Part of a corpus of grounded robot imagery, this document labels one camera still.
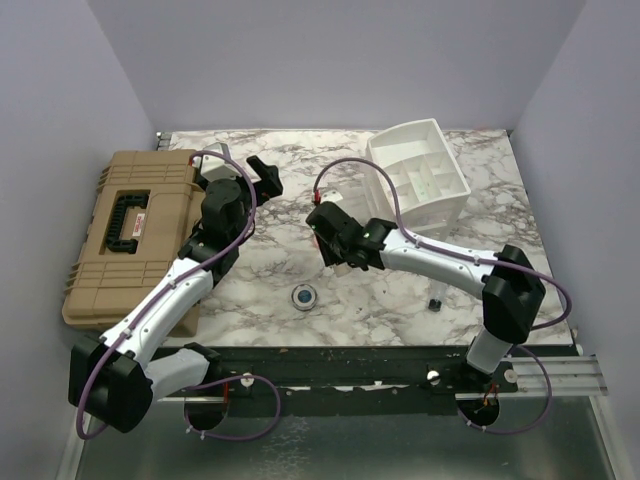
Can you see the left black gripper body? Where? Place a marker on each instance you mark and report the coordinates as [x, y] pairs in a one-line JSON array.
[[248, 199]]

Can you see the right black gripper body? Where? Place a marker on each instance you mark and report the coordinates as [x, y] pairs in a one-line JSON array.
[[341, 250]]

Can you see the round blue lid jar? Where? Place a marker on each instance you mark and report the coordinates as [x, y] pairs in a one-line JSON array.
[[304, 297]]

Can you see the clear vial black cap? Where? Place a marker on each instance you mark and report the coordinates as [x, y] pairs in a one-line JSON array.
[[436, 296]]

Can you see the white makeup organizer with drawers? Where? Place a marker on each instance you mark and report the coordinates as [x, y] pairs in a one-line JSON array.
[[429, 183]]

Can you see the frosted gold cap bottle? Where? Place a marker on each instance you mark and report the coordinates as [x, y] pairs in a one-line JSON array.
[[341, 270]]

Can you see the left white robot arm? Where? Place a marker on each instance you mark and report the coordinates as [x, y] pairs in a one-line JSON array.
[[116, 377]]

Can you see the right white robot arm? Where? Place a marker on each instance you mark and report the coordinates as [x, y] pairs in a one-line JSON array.
[[509, 289]]

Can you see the tan hard tool case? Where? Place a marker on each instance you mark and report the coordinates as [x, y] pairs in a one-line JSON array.
[[147, 205]]

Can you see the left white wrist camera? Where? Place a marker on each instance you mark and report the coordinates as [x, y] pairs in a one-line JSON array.
[[212, 167]]

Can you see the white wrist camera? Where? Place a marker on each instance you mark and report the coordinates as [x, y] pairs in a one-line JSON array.
[[321, 196], [212, 167]]

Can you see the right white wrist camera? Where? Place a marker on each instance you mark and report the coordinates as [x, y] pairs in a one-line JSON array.
[[321, 196]]

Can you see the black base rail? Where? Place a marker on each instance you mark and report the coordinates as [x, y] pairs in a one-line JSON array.
[[344, 381]]

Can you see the aluminium rail frame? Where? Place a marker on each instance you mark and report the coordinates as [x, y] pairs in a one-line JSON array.
[[551, 428]]

